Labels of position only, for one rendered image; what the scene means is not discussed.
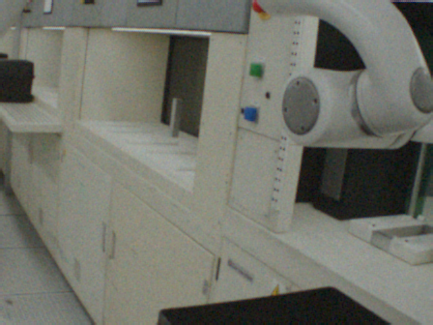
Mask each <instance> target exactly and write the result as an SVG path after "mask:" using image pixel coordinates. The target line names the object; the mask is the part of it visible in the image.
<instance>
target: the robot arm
mask: <svg viewBox="0 0 433 325"><path fill-rule="evenodd" d="M28 1H29V0H0V40H1V39H2V38H3V37H5V36H6V34H7V32H8V30H9V29H11V27H12V26H13V24H14V23H15V22H16V20H17V18H18V16H19V15H20V13H21V12H22V10H23V9H24V8H25V6H26V4H27V2H28ZM256 1H257V3H258V5H259V6H261V8H262V9H263V10H264V11H265V12H266V13H268V14H269V15H273V16H278V17H291V16H295V17H297V16H304V15H307V16H313V17H318V18H321V19H323V20H325V21H327V22H328V23H330V24H331V25H333V26H334V27H335V28H337V29H339V30H340V31H341V32H342V33H343V34H344V35H345V36H346V37H347V38H348V39H349V40H350V41H351V42H352V44H353V45H354V46H355V47H356V48H357V51H358V53H359V55H360V56H361V59H362V60H363V62H364V64H365V65H366V67H367V69H365V70H359V71H354V72H353V71H350V72H338V71H331V70H322V69H314V68H312V67H305V68H301V69H299V70H296V71H295V72H293V74H291V75H290V76H289V77H288V78H287V82H285V84H284V86H283V88H282V93H281V97H280V102H279V113H280V116H281V120H282V124H283V129H284V131H285V132H286V133H287V135H288V136H289V137H290V138H291V139H292V140H293V141H294V142H296V143H297V144H299V145H302V146H309V147H335V148H382V149H396V148H399V147H400V146H402V145H403V144H405V143H407V142H408V141H409V140H414V141H420V142H428V143H433V81H432V79H431V76H430V74H429V71H428V68H427V65H426V63H425V61H424V58H423V56H422V54H421V51H420V48H419V45H418V43H417V41H416V39H415V38H414V35H413V33H412V31H411V29H410V27H409V26H408V24H407V22H406V20H405V18H404V16H403V15H402V14H401V13H400V12H399V10H398V9H396V8H395V7H394V5H393V4H392V3H391V1H389V0H256Z"/></svg>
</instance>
